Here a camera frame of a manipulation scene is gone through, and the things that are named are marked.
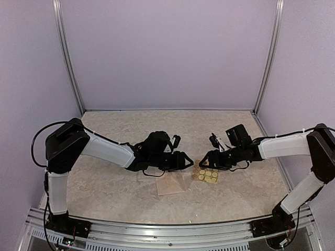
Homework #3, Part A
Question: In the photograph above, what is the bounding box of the brown round sticker sheet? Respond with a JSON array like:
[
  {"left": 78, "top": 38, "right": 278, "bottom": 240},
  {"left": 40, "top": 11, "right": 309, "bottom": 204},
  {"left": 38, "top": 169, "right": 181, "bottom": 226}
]
[{"left": 191, "top": 160, "right": 219, "bottom": 184}]

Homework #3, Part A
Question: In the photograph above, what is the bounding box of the pink envelope with flap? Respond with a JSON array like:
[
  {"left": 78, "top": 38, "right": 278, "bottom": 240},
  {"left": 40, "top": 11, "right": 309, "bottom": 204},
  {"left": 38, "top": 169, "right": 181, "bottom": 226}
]
[{"left": 155, "top": 173, "right": 186, "bottom": 196}]

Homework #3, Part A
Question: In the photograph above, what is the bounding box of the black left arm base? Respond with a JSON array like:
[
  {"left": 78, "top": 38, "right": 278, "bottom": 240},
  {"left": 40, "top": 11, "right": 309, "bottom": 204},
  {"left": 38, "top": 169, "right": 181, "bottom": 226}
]
[{"left": 46, "top": 212, "right": 92, "bottom": 238}]

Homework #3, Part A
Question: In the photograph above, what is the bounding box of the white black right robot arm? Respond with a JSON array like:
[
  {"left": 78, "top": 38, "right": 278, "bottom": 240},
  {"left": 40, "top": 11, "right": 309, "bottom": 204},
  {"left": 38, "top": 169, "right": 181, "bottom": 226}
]
[{"left": 198, "top": 123, "right": 334, "bottom": 215}]

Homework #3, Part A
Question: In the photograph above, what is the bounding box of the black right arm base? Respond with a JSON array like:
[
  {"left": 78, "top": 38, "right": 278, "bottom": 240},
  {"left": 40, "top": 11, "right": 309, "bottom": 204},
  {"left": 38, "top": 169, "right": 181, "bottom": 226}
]
[{"left": 250, "top": 203, "right": 296, "bottom": 238}]

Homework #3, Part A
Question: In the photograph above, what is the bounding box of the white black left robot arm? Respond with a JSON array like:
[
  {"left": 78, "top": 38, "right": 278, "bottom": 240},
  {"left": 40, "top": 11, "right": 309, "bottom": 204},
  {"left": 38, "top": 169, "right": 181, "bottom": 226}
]
[{"left": 45, "top": 118, "right": 194, "bottom": 216}]

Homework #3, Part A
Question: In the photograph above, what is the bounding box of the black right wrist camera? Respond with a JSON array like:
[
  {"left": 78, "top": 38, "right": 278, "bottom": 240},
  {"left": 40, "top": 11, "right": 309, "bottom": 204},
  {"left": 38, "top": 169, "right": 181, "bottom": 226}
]
[{"left": 209, "top": 133, "right": 225, "bottom": 152}]

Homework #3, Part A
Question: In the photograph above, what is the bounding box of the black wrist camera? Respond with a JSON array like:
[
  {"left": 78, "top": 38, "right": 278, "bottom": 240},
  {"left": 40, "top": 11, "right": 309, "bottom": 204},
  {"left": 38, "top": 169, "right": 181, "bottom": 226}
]
[
  {"left": 171, "top": 135, "right": 181, "bottom": 149},
  {"left": 209, "top": 133, "right": 225, "bottom": 152}
]

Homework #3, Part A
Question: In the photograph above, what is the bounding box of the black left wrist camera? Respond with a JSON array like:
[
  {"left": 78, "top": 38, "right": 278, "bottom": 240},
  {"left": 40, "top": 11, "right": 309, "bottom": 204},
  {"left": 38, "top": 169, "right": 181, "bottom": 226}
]
[{"left": 171, "top": 135, "right": 181, "bottom": 149}]

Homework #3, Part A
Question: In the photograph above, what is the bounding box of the aluminium front rail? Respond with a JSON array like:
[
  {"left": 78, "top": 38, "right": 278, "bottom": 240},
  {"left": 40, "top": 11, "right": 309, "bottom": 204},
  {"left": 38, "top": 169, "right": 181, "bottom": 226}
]
[{"left": 14, "top": 206, "right": 326, "bottom": 250}]

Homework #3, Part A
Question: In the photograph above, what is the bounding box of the black left camera cable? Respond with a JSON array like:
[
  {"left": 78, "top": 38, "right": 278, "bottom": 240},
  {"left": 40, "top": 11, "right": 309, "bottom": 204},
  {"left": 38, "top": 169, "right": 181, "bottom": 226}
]
[{"left": 30, "top": 120, "right": 74, "bottom": 168}]

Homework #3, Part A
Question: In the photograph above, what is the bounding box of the aluminium frame post right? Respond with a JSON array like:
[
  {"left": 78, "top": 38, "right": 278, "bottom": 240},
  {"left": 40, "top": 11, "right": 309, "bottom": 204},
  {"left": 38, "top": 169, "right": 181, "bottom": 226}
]
[{"left": 255, "top": 0, "right": 285, "bottom": 110}]

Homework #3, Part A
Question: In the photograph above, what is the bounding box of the aluminium frame post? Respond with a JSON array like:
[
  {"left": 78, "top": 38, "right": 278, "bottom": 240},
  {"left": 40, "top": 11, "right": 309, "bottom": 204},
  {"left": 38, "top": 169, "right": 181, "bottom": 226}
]
[
  {"left": 52, "top": 0, "right": 86, "bottom": 115},
  {"left": 255, "top": 0, "right": 285, "bottom": 110}
]

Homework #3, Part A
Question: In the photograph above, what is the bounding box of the aluminium frame post left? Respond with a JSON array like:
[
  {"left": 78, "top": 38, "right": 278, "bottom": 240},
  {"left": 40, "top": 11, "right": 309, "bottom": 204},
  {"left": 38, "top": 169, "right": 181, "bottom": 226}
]
[{"left": 52, "top": 0, "right": 86, "bottom": 115}]

